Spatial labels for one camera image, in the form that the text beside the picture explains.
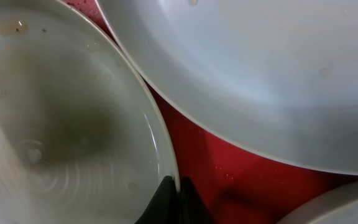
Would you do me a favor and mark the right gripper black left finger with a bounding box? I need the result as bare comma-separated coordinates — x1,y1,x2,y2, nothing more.
135,175,177,224

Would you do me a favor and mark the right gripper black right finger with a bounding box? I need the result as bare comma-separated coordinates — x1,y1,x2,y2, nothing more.
180,177,216,224

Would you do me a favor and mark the white plate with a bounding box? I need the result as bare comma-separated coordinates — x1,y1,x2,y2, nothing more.
0,1,178,223
278,181,358,224

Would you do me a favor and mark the red plastic tray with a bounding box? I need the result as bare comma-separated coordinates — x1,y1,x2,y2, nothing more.
61,0,358,224

